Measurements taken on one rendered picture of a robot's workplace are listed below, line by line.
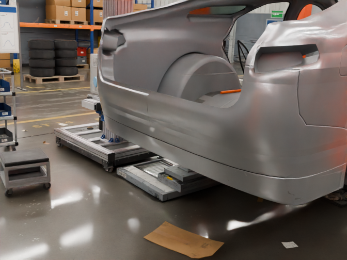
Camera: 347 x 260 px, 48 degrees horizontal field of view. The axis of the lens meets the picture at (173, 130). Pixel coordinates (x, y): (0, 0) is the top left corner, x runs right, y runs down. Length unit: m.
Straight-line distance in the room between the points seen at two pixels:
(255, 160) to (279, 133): 0.18
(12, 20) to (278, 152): 8.30
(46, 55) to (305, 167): 9.41
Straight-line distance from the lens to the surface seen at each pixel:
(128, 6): 4.61
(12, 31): 9.64
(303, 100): 1.89
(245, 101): 1.87
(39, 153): 4.01
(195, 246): 3.05
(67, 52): 11.20
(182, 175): 3.74
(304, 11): 5.80
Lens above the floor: 1.59
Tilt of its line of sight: 15 degrees down
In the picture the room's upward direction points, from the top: 3 degrees clockwise
